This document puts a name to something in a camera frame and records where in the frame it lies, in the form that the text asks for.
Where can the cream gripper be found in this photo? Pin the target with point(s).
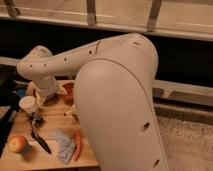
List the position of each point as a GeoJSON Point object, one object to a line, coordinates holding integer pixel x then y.
{"type": "Point", "coordinates": [47, 87]}

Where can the peeled banana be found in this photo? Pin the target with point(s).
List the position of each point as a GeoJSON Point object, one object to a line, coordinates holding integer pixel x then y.
{"type": "Point", "coordinates": [72, 113]}

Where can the black dish brush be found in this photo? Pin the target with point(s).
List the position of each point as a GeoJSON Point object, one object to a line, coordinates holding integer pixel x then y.
{"type": "Point", "coordinates": [35, 122]}

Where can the white paper cup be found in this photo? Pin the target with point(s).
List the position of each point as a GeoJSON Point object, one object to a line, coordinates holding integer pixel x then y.
{"type": "Point", "coordinates": [28, 104]}

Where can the red bowl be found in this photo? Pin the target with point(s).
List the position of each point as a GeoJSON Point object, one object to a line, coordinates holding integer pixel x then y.
{"type": "Point", "coordinates": [69, 89]}

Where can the wooden table board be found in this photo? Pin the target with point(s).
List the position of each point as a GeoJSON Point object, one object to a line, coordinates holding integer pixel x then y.
{"type": "Point", "coordinates": [37, 158]}

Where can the grey crumpled cloth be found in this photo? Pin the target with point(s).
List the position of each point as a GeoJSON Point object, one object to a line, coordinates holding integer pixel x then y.
{"type": "Point", "coordinates": [66, 145]}

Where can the red apple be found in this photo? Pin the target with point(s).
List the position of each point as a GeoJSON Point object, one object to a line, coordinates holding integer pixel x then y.
{"type": "Point", "coordinates": [17, 143]}

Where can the orange carrot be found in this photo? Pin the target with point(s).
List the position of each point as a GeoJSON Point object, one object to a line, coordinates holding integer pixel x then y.
{"type": "Point", "coordinates": [78, 142]}

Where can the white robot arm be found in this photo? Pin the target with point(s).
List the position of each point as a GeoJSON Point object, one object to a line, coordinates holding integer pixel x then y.
{"type": "Point", "coordinates": [112, 95]}

